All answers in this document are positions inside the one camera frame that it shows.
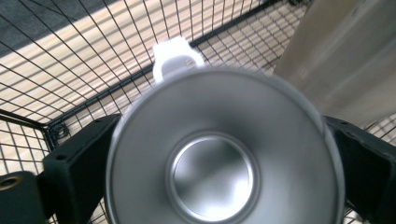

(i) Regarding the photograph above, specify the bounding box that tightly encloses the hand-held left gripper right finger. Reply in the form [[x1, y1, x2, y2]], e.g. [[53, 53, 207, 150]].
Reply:
[[322, 116, 396, 224]]

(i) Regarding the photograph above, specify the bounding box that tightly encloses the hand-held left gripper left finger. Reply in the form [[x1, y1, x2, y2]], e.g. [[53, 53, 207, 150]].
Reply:
[[42, 113, 123, 224]]

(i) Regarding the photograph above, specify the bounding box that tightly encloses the black wire mesh basket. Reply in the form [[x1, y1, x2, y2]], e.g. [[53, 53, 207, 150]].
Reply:
[[0, 0, 396, 224]]

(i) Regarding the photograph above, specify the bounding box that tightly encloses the tall stainless steel cylinder cup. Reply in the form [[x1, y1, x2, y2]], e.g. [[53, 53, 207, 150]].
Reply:
[[273, 0, 396, 128]]

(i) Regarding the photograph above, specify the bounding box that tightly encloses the metal cup with white handle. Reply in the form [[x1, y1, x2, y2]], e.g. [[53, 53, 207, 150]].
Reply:
[[105, 35, 347, 224]]

